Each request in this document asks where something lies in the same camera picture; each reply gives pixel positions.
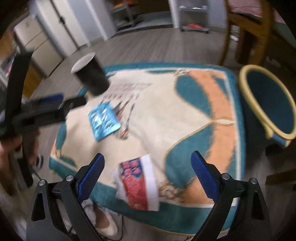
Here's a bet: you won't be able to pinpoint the blue blister pack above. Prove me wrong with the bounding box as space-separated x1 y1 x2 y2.
88 102 121 142

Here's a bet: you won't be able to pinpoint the metal storage shelf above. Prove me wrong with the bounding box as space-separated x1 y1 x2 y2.
111 1 144 30

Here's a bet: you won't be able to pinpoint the person's left hand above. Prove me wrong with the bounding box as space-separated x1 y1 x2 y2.
1 131 42 190

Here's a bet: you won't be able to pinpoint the teal yellow-rimmed trash bin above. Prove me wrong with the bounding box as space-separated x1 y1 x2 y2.
238 65 295 148

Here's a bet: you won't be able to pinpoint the black white-lined cup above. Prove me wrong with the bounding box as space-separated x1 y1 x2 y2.
71 52 110 96

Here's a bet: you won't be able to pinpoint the white cabinet doors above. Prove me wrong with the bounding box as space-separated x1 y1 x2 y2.
34 0 110 56

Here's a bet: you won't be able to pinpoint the white wheeled cart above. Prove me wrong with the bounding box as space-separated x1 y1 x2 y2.
179 5 210 34

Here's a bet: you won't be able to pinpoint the red white snack wrapper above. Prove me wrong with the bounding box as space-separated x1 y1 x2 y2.
112 154 159 211

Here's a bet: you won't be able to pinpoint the wooden chair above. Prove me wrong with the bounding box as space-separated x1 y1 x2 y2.
218 0 295 69

